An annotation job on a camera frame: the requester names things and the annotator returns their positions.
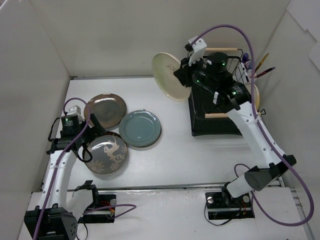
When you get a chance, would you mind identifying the pale green plate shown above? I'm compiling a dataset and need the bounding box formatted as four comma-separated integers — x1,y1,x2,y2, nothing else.
151,52,191,102

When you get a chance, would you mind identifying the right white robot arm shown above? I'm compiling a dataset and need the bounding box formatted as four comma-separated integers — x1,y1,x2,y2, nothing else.
173,52,297,206

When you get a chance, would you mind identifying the black wire dish rack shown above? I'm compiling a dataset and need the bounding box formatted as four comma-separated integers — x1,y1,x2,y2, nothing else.
188,48,251,137

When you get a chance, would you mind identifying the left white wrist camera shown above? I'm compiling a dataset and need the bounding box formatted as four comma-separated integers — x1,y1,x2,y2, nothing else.
65,105,81,115

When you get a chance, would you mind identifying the purple utensil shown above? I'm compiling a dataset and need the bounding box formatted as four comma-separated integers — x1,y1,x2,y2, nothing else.
254,67,276,79

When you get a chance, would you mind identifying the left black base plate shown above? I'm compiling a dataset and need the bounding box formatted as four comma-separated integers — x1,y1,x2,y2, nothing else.
79,193,118,224

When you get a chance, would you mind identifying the brown speckled plate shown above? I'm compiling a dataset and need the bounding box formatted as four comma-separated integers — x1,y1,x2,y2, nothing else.
83,93,127,129

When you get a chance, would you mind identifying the blue-grey ceramic plate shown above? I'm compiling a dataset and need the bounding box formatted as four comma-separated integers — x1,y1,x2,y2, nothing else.
118,109,162,148

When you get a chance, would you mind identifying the blue patterned utensil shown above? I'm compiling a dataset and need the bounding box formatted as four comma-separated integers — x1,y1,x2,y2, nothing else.
241,52,253,70

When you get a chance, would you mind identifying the purple cable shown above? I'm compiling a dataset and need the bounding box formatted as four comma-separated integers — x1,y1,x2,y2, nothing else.
32,98,137,240
191,24,315,227

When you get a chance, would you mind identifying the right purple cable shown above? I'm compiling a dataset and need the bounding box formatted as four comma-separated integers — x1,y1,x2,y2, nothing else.
191,24,315,227

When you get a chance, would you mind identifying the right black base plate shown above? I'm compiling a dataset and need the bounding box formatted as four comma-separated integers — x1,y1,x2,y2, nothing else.
204,191,255,222

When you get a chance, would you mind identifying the cream and yellow plate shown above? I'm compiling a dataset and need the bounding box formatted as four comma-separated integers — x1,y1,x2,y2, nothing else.
244,82,261,119

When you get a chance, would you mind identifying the grey reindeer plate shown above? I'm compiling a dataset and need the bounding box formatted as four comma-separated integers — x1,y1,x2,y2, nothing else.
85,135,128,175

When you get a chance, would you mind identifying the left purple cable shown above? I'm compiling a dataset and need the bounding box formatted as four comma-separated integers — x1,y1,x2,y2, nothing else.
32,98,137,240

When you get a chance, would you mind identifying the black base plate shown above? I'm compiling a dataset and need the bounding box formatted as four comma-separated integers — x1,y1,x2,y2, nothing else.
79,193,118,224
204,191,255,222

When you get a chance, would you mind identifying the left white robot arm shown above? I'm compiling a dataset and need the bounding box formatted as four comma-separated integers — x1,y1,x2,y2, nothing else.
24,113,106,240

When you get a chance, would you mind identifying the black striped plate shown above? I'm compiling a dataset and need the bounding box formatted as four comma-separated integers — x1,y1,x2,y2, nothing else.
105,131,121,138

